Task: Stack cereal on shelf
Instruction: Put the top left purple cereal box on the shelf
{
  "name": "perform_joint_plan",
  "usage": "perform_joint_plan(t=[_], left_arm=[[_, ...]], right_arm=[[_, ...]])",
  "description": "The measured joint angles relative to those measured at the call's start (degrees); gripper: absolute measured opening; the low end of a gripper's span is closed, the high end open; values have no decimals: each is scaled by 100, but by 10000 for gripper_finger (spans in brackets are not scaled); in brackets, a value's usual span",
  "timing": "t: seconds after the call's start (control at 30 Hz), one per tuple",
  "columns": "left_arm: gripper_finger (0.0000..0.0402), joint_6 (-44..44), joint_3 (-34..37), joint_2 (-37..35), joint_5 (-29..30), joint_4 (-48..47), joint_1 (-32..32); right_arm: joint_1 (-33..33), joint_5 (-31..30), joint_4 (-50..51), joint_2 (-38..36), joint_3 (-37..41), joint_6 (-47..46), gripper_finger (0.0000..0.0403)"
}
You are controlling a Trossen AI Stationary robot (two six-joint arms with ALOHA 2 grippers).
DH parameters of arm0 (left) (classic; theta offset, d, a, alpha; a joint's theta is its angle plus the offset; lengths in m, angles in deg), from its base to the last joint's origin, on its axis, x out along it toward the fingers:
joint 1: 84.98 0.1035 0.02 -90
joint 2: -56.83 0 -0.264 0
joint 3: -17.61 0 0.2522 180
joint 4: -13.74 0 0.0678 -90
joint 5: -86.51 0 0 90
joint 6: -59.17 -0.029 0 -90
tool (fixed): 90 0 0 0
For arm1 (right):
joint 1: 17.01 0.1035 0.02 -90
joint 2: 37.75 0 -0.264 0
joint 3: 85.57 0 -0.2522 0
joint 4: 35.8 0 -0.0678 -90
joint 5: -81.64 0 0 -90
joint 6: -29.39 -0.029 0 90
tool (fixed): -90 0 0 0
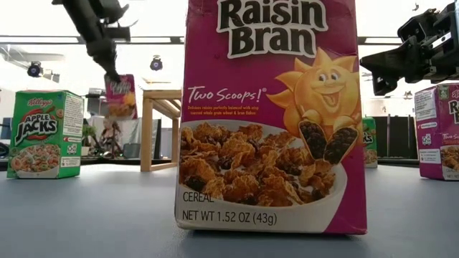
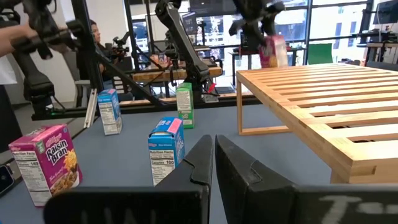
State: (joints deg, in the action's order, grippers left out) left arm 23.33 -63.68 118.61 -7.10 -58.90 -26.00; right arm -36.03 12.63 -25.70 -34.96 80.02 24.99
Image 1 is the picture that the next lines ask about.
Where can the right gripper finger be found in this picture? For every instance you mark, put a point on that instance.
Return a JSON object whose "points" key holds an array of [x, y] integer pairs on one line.
{"points": [[394, 61], [385, 85]]}

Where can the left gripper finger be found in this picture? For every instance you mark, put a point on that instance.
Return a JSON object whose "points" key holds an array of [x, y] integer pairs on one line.
{"points": [[105, 61]]}

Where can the Raisin Bran cereal box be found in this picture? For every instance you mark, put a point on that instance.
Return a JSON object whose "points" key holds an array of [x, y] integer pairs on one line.
{"points": [[251, 89], [123, 100], [435, 143]]}

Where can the Apple Jacks cereal box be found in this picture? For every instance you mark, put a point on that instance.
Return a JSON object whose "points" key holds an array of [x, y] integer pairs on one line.
{"points": [[43, 125], [370, 143]]}

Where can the wooden slatted shelf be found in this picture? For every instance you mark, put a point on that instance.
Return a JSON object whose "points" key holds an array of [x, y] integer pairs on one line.
{"points": [[146, 136]]}

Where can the black ceiling spotlight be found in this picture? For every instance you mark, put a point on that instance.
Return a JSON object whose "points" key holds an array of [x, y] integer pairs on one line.
{"points": [[156, 63], [34, 69]]}

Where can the black partition panel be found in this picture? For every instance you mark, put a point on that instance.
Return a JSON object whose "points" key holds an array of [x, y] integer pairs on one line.
{"points": [[394, 136]]}

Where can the person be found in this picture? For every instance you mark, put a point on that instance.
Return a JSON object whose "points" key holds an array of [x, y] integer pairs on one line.
{"points": [[107, 129]]}

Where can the green plant in white pot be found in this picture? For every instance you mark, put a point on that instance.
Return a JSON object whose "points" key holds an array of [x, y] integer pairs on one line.
{"points": [[87, 133]]}

